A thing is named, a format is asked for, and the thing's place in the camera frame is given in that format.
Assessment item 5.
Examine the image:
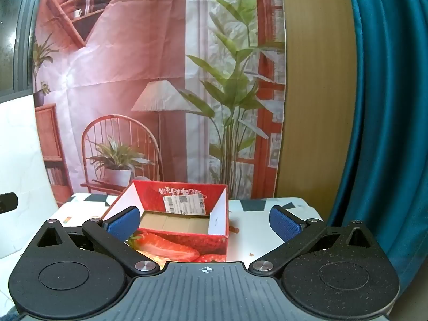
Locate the printed room scene wall tapestry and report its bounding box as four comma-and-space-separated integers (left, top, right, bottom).
33, 0, 287, 208

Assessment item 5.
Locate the teal curtain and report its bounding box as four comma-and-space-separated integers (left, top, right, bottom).
326, 0, 428, 321

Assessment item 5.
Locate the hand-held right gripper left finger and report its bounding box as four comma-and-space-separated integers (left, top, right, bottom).
33, 205, 161, 276

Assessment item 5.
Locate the red strawberry print cardboard box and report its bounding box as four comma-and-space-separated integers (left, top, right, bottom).
104, 179, 231, 264

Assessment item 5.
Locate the white board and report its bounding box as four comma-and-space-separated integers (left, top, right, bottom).
0, 94, 72, 259

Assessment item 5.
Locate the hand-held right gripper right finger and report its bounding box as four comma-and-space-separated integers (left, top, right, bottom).
248, 205, 377, 276

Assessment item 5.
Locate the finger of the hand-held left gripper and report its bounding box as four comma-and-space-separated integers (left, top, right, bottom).
0, 192, 19, 214

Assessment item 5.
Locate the white cartoon print tablecloth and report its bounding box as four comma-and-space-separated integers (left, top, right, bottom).
18, 192, 326, 268

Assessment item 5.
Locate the grey window frame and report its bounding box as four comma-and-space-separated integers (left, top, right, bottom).
0, 0, 51, 102

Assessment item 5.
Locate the wooden panel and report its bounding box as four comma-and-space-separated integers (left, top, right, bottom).
274, 0, 363, 198

